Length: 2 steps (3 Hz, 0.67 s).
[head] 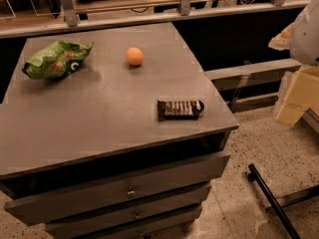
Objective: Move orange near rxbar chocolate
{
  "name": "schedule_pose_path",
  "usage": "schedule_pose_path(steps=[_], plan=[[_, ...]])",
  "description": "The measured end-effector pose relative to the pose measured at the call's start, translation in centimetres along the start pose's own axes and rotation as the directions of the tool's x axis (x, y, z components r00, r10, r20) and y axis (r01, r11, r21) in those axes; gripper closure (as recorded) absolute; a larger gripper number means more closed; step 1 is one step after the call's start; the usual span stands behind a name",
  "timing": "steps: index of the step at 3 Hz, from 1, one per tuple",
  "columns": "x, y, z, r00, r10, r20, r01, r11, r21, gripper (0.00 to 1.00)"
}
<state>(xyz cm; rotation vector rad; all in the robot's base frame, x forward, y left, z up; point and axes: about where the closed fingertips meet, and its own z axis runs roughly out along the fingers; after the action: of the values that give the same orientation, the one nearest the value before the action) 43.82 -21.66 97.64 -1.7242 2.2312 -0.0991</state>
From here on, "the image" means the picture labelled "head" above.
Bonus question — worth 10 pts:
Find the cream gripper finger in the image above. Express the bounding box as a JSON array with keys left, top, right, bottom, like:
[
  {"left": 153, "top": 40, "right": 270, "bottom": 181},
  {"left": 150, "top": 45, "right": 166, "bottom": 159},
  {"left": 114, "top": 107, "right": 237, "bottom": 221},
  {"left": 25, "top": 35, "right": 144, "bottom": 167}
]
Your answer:
[{"left": 268, "top": 24, "right": 293, "bottom": 51}]

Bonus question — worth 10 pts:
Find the orange fruit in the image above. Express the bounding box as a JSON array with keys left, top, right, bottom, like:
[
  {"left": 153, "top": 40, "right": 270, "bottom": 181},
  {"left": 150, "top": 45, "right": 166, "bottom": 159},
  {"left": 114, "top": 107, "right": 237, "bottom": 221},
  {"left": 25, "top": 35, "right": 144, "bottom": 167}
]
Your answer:
[{"left": 126, "top": 47, "right": 144, "bottom": 67}]

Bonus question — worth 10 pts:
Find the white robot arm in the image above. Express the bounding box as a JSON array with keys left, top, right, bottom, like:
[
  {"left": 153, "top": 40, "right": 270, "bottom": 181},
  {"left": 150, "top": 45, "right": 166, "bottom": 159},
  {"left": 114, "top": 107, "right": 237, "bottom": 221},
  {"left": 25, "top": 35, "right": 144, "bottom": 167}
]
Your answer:
[{"left": 268, "top": 0, "right": 319, "bottom": 66}]

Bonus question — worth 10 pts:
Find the chocolate rxbar wrapper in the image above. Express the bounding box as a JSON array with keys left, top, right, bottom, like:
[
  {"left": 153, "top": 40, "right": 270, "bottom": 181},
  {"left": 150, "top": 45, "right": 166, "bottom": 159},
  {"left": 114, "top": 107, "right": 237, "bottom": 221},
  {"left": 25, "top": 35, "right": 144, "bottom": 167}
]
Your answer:
[{"left": 158, "top": 100, "right": 204, "bottom": 120}]

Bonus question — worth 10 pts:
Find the cardboard box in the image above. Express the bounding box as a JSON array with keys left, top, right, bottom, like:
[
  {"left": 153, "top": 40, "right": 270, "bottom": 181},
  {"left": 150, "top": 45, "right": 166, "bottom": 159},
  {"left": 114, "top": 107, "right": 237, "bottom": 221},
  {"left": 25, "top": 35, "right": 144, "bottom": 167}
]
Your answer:
[{"left": 275, "top": 65, "right": 319, "bottom": 126}]

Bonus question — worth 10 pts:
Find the black metal bar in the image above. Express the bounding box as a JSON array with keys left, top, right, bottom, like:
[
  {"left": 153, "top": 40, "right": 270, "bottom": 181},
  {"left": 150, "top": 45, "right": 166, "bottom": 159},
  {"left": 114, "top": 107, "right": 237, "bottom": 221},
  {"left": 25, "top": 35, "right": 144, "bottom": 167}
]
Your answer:
[{"left": 248, "top": 163, "right": 301, "bottom": 239}]

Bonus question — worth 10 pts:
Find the grey drawer cabinet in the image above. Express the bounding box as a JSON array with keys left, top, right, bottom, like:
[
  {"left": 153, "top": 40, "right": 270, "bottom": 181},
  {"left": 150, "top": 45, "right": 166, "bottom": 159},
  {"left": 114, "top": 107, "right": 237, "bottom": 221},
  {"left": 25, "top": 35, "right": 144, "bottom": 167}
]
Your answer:
[{"left": 0, "top": 23, "right": 237, "bottom": 239}]

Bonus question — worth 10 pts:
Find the green chip bag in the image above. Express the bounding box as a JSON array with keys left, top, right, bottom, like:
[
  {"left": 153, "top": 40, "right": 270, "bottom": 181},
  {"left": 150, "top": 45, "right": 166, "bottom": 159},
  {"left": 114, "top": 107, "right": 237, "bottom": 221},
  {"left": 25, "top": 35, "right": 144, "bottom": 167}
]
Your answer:
[{"left": 22, "top": 41, "right": 94, "bottom": 80}]

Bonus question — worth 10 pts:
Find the metal railing frame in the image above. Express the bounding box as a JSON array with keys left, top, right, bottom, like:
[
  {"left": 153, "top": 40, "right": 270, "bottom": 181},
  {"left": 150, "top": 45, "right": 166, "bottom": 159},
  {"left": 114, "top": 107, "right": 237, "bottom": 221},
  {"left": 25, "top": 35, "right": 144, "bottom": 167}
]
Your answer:
[{"left": 0, "top": 0, "right": 309, "bottom": 39}]

